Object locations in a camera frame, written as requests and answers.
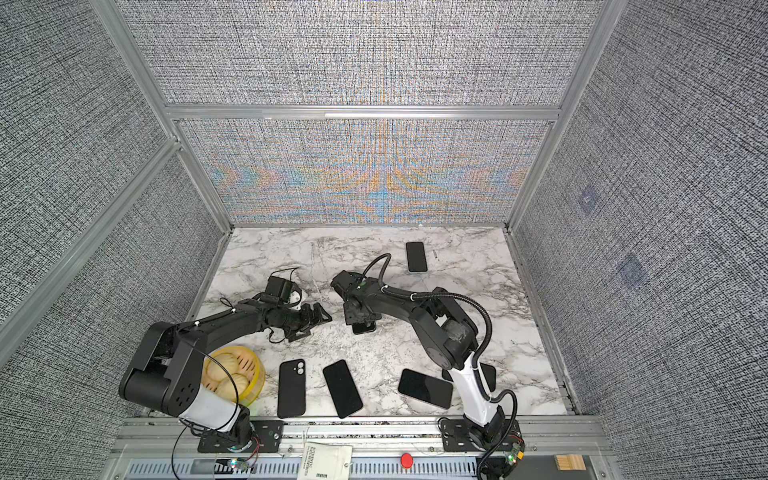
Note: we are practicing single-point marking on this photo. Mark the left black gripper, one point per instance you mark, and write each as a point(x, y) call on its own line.
point(309, 320)

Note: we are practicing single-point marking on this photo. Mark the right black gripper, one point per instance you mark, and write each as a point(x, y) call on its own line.
point(349, 318)

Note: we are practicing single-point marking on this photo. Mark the black phone screen up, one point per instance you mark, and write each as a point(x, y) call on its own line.
point(416, 257)

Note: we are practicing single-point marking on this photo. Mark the black phone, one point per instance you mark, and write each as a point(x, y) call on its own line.
point(431, 390)
point(342, 388)
point(364, 328)

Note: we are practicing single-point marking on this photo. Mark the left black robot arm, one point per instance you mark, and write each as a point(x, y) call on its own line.
point(165, 372)

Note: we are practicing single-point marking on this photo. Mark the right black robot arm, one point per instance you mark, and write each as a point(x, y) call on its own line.
point(453, 330)

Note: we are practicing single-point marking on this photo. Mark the black case near left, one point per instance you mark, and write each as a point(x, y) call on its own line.
point(291, 401)

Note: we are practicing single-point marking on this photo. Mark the black case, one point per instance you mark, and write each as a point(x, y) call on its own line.
point(489, 372)
point(291, 401)

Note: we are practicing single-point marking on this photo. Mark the black case near right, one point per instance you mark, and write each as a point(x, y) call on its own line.
point(489, 372)

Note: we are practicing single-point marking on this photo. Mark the yellow tape roll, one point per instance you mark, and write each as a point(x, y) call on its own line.
point(234, 369)

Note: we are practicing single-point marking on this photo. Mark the white paper label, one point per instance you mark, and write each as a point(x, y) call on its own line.
point(325, 462)

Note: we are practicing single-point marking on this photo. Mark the red emergency button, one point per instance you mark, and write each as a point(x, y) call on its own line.
point(406, 461)

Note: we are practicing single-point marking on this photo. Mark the wooden block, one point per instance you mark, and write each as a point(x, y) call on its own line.
point(570, 462)

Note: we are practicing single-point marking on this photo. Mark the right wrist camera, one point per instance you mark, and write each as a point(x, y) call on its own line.
point(346, 282)

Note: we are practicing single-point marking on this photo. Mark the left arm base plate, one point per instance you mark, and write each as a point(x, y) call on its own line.
point(266, 436)

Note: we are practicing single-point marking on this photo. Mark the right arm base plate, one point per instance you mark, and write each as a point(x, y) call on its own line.
point(455, 435)

